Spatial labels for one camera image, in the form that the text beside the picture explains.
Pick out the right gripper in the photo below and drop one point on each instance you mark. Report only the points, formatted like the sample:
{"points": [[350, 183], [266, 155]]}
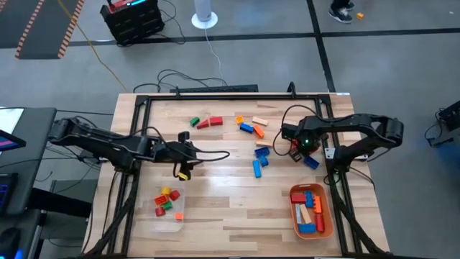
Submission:
{"points": [[309, 135]]}

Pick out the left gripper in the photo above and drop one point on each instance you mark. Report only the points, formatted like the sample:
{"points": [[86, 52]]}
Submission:
{"points": [[179, 153]]}

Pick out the orange-red stud brick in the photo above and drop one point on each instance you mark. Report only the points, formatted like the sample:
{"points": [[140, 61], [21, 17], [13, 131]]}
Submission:
{"points": [[161, 199], [294, 144]]}

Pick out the dark blue block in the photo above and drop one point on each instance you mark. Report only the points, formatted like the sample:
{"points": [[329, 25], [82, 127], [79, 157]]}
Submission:
{"points": [[311, 162]]}

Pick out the red wedge block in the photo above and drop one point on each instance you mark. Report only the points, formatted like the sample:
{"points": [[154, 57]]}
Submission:
{"points": [[203, 124]]}

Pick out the small yellow block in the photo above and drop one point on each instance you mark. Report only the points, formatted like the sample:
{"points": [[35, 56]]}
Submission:
{"points": [[165, 190]]}

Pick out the red cylinder block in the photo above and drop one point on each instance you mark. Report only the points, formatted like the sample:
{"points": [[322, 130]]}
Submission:
{"points": [[174, 195]]}

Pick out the dark blue stud brick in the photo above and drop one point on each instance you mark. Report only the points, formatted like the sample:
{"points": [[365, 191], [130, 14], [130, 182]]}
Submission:
{"points": [[262, 151]]}

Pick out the small blue block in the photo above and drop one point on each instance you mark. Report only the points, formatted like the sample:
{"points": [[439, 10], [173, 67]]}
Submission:
{"points": [[263, 160]]}

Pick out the small green block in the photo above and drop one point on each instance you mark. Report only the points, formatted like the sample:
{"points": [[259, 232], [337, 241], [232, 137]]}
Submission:
{"points": [[167, 205]]}

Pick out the small red sloped block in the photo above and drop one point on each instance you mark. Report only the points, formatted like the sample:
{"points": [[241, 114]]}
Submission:
{"points": [[160, 211]]}

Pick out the light blue long brick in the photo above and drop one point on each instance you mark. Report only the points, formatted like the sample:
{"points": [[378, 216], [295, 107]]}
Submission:
{"points": [[256, 168]]}

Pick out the small orange block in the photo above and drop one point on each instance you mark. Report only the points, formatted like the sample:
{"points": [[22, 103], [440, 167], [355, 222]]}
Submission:
{"points": [[179, 216]]}

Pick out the orange stud brick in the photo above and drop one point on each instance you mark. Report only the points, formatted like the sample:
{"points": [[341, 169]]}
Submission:
{"points": [[317, 204]]}

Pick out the pale wooden block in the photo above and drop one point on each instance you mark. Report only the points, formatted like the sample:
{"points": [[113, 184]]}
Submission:
{"points": [[298, 213]]}

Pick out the red rounded block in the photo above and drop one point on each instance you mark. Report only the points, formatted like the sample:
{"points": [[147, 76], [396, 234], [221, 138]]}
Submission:
{"points": [[320, 223]]}

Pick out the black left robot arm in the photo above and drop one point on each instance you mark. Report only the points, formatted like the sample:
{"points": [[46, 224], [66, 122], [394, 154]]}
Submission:
{"points": [[108, 144]]}

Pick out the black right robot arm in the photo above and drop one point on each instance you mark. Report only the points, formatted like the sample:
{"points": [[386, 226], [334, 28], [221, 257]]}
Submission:
{"points": [[359, 120]]}

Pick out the silver mounting plate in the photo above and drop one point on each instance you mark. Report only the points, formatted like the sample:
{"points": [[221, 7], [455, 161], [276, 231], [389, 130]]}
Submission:
{"points": [[330, 153]]}

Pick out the orange rectangular block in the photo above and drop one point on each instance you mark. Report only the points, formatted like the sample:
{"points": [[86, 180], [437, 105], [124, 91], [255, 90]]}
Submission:
{"points": [[258, 131]]}

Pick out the clear plastic bin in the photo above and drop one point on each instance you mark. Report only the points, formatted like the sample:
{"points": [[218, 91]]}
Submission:
{"points": [[161, 224]]}

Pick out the orange plastic bin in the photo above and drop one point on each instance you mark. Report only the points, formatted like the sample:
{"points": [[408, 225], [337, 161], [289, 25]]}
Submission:
{"points": [[325, 234]]}

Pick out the person's foot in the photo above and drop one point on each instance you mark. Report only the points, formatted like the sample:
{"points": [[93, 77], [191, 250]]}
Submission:
{"points": [[341, 14]]}

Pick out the small orange floor cube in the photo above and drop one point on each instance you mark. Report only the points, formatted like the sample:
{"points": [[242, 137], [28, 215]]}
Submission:
{"points": [[359, 15]]}

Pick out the black crate with red top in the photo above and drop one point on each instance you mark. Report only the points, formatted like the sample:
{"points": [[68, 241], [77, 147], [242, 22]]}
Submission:
{"points": [[136, 25]]}

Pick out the white round-base stand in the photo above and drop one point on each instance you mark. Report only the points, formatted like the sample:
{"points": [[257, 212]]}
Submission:
{"points": [[205, 19]]}

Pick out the black floor device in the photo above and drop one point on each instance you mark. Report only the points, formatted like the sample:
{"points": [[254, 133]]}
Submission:
{"points": [[449, 118]]}

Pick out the grey side desk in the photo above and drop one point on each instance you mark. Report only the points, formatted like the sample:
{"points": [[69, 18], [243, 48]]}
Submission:
{"points": [[36, 144]]}

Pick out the dark tablet screen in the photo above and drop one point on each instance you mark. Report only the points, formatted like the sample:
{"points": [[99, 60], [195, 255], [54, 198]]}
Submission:
{"points": [[9, 142]]}

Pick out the white paper sheet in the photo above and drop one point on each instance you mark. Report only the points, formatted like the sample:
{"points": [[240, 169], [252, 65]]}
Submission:
{"points": [[9, 120]]}

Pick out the black backlit keyboard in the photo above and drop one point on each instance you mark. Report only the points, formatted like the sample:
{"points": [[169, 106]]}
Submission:
{"points": [[7, 194]]}

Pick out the hazard-striped black floor mat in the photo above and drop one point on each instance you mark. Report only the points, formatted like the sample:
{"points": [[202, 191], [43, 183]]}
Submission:
{"points": [[43, 28]]}

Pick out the black computer mouse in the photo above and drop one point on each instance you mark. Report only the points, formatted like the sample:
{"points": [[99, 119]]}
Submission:
{"points": [[9, 242]]}

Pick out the black aluminium table frame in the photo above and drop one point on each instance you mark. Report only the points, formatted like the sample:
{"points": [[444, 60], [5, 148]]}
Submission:
{"points": [[230, 97]]}

